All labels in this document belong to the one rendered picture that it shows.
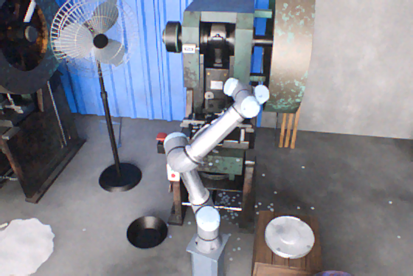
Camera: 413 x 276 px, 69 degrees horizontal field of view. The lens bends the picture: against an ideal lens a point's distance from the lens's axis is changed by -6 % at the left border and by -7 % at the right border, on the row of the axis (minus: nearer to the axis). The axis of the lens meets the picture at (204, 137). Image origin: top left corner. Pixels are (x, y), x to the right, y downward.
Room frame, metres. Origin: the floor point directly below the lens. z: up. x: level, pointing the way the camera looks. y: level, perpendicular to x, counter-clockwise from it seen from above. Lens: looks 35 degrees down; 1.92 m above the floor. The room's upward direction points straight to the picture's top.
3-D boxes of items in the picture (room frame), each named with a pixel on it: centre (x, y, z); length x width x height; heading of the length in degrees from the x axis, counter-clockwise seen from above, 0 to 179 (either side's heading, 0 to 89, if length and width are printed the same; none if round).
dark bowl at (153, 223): (1.47, 0.41, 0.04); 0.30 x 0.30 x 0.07
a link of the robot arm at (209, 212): (1.10, -0.02, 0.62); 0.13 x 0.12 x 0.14; 12
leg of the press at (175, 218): (2.04, 0.15, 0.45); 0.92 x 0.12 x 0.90; 172
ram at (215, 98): (1.83, -0.08, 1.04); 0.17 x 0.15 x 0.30; 172
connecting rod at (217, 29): (1.87, -0.09, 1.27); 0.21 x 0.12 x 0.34; 172
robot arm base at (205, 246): (1.10, -0.02, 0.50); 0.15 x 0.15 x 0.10
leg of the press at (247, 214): (1.97, -0.38, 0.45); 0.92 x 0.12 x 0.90; 172
